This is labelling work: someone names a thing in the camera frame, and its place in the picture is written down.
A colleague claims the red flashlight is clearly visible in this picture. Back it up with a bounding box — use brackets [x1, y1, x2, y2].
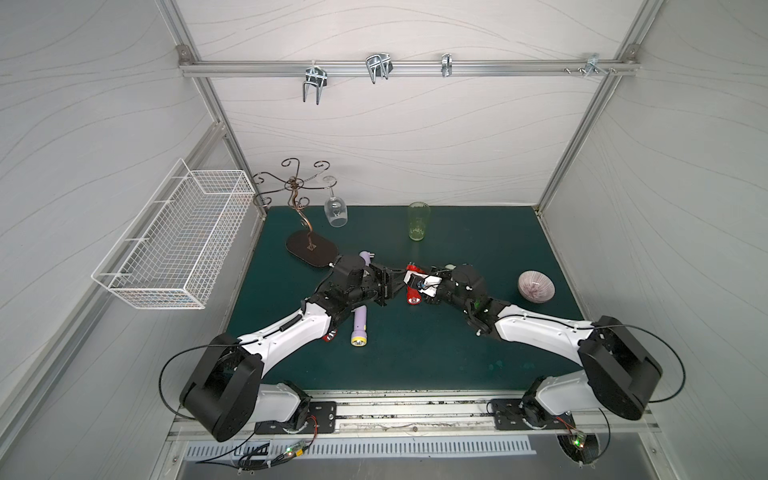
[404, 262, 427, 305]
[322, 329, 338, 342]

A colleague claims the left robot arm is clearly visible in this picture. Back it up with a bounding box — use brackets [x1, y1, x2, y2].
[173, 252, 407, 442]

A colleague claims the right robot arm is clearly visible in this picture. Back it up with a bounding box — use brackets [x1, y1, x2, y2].
[407, 265, 663, 429]

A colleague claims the metal wine glass rack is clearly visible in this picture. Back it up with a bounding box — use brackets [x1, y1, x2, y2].
[251, 157, 338, 268]

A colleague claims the green glass tumbler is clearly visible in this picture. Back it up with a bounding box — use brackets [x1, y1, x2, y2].
[407, 201, 431, 242]

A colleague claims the clear wine glass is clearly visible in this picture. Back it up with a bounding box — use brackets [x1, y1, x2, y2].
[323, 175, 348, 228]

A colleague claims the pink striped bowl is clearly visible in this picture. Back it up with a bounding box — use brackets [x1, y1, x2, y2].
[517, 270, 556, 304]

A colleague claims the white vent strip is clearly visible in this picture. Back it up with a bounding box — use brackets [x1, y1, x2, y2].
[184, 435, 536, 464]

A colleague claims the metal hook clip left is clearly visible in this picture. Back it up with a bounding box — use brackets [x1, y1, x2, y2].
[302, 66, 328, 105]

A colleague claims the metal hook clip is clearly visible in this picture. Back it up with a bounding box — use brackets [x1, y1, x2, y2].
[365, 53, 393, 84]
[302, 66, 328, 105]

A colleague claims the metal hook clip centre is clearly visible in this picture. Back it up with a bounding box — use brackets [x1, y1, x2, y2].
[365, 53, 393, 84]

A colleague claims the small metal clip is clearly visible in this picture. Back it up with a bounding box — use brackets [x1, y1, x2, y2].
[441, 53, 453, 78]

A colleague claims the metal clip right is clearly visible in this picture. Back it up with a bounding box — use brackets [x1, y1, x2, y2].
[563, 54, 618, 78]

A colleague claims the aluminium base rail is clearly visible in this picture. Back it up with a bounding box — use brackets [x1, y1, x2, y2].
[167, 390, 661, 441]

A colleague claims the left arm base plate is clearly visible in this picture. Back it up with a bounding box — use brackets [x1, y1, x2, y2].
[254, 400, 337, 435]

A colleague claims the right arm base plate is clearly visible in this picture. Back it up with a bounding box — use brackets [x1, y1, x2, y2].
[486, 398, 575, 431]

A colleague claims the white wire basket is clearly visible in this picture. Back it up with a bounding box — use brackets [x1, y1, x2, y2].
[91, 159, 255, 310]

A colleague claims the aluminium top rail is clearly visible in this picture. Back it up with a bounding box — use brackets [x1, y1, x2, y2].
[180, 58, 641, 78]

